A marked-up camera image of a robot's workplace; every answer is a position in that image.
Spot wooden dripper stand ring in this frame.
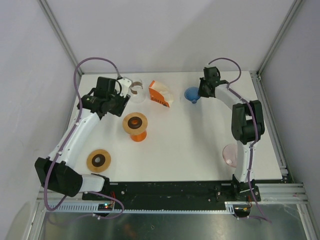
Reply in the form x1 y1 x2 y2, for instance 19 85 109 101
122 111 148 136

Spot aluminium frame post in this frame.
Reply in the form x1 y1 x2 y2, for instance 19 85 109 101
256 0 306 78
37 0 78 67

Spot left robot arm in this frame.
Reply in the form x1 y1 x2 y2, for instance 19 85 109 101
34 76 132 200

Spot clear glass carafe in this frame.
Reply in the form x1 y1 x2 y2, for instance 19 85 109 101
129 78 146 104

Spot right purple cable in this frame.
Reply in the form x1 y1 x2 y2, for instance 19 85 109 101
208 57 273 224

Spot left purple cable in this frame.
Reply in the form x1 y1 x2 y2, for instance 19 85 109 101
43 57 125 226

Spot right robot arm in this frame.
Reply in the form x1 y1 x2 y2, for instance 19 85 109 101
198 66 265 202

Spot aluminium frame post right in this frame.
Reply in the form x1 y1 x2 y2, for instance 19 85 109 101
256 0 306 78

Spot purple cable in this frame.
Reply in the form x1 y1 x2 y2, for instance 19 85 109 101
43 57 125 226
208 57 273 224

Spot orange coffee filter box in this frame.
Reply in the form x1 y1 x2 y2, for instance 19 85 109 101
148 80 174 108

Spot white cable duct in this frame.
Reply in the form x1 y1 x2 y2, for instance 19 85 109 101
54 201 253 214

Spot aluminium frame post left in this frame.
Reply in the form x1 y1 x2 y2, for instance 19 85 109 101
37 0 78 67

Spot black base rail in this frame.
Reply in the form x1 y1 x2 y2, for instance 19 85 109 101
82 180 261 210

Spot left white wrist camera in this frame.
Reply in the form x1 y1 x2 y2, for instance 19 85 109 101
115 77 132 98

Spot orange glass carafe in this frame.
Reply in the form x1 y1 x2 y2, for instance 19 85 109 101
130 130 147 142

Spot blue glass dripper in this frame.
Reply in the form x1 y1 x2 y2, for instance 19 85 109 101
184 86 200 104

